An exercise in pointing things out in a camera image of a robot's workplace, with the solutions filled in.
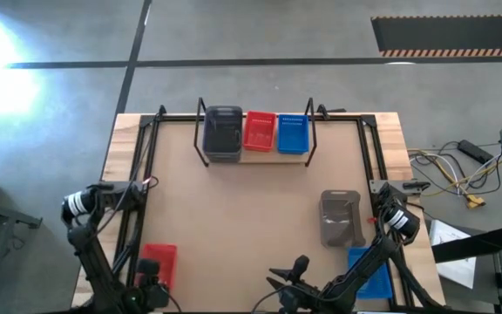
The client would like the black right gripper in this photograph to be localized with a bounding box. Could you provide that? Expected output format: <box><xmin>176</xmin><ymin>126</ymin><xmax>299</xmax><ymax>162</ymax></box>
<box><xmin>266</xmin><ymin>255</ymin><xmax>322</xmax><ymax>314</ymax></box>

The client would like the red perforated plastic basket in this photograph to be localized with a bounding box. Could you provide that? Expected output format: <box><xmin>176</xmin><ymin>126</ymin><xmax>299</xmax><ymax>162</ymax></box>
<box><xmin>242</xmin><ymin>110</ymin><xmax>277</xmax><ymax>153</ymax></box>
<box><xmin>139</xmin><ymin>242</ymin><xmax>179</xmax><ymax>291</ymax></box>

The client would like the blue perforated plastic basket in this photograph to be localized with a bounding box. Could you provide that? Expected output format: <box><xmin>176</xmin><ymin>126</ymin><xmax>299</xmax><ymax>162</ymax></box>
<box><xmin>348</xmin><ymin>246</ymin><xmax>394</xmax><ymax>301</ymax></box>
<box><xmin>276</xmin><ymin>113</ymin><xmax>310</xmax><ymax>155</ymax></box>

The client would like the tan table mat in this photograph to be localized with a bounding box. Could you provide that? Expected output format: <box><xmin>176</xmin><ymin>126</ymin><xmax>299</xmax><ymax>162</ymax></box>
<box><xmin>128</xmin><ymin>119</ymin><xmax>391</xmax><ymax>313</ymax></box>

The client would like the white paper sheet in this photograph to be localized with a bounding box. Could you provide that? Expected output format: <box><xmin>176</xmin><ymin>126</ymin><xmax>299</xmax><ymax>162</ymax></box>
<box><xmin>428</xmin><ymin>219</ymin><xmax>478</xmax><ymax>290</ymax></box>

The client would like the black diagonal bar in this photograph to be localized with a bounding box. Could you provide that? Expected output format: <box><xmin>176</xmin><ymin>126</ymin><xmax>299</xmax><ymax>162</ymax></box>
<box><xmin>431</xmin><ymin>225</ymin><xmax>502</xmax><ymax>264</ymax></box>

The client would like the black power strip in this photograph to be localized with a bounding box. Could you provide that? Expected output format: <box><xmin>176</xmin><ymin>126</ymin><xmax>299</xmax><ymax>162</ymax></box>
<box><xmin>457</xmin><ymin>139</ymin><xmax>495</xmax><ymax>166</ymax></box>

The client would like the black hazard-striped floor mat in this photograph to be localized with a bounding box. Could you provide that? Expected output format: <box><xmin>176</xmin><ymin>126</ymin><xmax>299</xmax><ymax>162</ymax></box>
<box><xmin>370</xmin><ymin>15</ymin><xmax>502</xmax><ymax>58</ymax></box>

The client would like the black diagonal frame strut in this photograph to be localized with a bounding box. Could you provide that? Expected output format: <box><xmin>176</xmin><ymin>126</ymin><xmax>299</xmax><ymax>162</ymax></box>
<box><xmin>111</xmin><ymin>208</ymin><xmax>146</xmax><ymax>284</ymax></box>
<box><xmin>394</xmin><ymin>252</ymin><xmax>438</xmax><ymax>311</ymax></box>

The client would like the wooden shelf with black frame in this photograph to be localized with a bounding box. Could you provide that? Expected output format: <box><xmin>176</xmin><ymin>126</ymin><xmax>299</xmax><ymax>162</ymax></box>
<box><xmin>193</xmin><ymin>96</ymin><xmax>318</xmax><ymax>169</ymax></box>

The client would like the gray arm base plate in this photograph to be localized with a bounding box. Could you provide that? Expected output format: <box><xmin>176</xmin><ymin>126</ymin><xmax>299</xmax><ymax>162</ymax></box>
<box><xmin>369</xmin><ymin>177</ymin><xmax>431</xmax><ymax>195</ymax></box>

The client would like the black aluminium table frame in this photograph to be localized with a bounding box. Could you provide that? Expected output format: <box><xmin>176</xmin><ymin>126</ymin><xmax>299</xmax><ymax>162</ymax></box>
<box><xmin>105</xmin><ymin>104</ymin><xmax>413</xmax><ymax>313</ymax></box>

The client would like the white floor cable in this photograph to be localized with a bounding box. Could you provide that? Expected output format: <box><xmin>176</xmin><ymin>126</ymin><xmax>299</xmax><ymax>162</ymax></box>
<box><xmin>410</xmin><ymin>152</ymin><xmax>466</xmax><ymax>197</ymax></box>

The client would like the yellow cable connector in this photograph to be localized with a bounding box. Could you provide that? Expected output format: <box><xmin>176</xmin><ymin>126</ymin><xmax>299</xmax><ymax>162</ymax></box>
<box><xmin>464</xmin><ymin>194</ymin><xmax>486</xmax><ymax>209</ymax></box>

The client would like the yellow floor cable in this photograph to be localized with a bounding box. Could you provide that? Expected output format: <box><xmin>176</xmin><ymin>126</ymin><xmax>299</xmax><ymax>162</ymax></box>
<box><xmin>407</xmin><ymin>148</ymin><xmax>502</xmax><ymax>198</ymax></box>

